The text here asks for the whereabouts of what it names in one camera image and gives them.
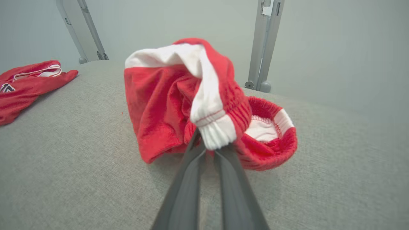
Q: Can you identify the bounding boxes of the red Bulls basketball jersey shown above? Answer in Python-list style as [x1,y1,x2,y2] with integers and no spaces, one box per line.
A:
[0,60,79,126]

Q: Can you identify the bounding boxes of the grey fabric sofa cushion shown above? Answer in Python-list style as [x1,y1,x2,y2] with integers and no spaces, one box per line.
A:
[0,60,409,230]

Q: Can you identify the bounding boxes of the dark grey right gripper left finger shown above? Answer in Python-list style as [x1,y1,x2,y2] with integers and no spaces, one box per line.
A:
[151,129,207,230]

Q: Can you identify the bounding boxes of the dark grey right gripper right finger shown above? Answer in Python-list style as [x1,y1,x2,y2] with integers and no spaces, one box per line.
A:
[215,145,270,230]

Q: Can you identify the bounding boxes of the grey metal stand leg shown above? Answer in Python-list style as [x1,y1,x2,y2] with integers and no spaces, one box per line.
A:
[56,0,109,64]
[244,0,285,93]

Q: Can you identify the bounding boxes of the red and white mesh shorts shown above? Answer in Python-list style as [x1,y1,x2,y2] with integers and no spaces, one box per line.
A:
[124,38,298,171]

